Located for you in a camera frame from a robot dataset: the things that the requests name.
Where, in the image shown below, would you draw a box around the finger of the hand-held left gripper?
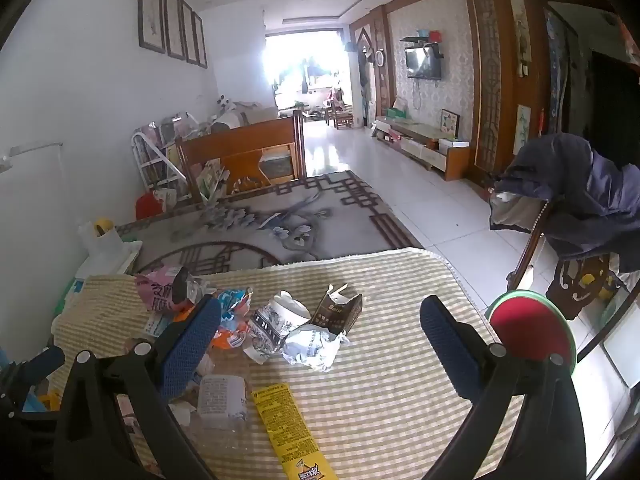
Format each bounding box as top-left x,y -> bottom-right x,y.
14,345 -> 67,387

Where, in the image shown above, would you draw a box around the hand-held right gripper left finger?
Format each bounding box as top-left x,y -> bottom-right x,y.
52,294 -> 223,480

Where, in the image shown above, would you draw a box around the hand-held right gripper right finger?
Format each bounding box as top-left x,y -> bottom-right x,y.
419,295 -> 587,480

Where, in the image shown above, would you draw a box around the blue white plastic packet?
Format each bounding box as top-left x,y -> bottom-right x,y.
167,374 -> 251,431

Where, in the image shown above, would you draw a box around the pink snack wrapper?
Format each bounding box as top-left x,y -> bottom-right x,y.
134,266 -> 206,313

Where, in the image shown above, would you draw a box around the green rimmed red bin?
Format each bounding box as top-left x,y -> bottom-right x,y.
485,290 -> 578,376

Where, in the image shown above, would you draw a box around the yellow box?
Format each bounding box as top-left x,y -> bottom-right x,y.
251,382 -> 337,480

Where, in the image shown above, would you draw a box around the blue white leaflet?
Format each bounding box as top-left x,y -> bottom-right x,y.
142,310 -> 176,338

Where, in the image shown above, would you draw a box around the orange snack wrapper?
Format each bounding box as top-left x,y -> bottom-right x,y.
175,305 -> 251,351

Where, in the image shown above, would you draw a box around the blue white snack wrapper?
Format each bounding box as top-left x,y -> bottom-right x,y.
212,286 -> 256,331

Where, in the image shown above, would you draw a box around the beige checked table mat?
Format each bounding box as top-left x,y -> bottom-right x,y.
52,249 -> 526,480

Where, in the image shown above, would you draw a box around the crumpled silver blue wrapper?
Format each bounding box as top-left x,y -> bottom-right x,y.
244,290 -> 313,365

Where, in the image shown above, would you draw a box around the white foam boxes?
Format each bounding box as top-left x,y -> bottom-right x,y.
75,242 -> 143,281

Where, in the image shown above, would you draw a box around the torn dark brown box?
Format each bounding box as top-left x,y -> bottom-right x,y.
312,284 -> 364,337

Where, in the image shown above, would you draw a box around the crumpled white paper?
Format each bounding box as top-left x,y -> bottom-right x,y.
282,324 -> 352,372

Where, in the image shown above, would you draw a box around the white plastic bag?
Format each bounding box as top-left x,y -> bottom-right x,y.
77,220 -> 126,266

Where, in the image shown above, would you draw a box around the carved wooden chair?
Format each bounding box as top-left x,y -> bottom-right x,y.
505,195 -> 626,321

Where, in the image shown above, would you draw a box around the red plastic stool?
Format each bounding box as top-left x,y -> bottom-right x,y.
136,191 -> 168,221

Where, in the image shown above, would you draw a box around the grey patterned rug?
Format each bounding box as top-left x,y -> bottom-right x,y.
115,170 -> 426,276

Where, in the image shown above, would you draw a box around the white metal rack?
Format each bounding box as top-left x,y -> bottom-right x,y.
131,120 -> 193,198

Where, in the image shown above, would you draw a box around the wooden television cabinet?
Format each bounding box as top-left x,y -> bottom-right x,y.
374,116 -> 471,182

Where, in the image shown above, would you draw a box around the dark blue jacket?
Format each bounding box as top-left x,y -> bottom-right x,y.
489,132 -> 640,273

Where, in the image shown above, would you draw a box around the framed geometric pattern picture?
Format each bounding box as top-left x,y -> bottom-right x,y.
440,109 -> 460,141

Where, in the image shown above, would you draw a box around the small wooden chair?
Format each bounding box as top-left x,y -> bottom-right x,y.
327,100 -> 353,131

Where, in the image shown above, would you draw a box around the white wall lamp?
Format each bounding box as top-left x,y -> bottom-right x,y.
0,142 -> 63,173

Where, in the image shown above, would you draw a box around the wall mounted television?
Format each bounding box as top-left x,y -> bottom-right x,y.
405,46 -> 443,81

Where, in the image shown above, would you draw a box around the framed wall painting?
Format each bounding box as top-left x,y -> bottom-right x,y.
164,0 -> 187,61
192,11 -> 208,69
138,0 -> 166,55
180,0 -> 200,66

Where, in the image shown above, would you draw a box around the wall shelf with items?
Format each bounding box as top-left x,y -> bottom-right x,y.
399,30 -> 446,58

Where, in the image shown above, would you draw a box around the tall wall scroll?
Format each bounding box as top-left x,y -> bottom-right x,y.
510,0 -> 532,78

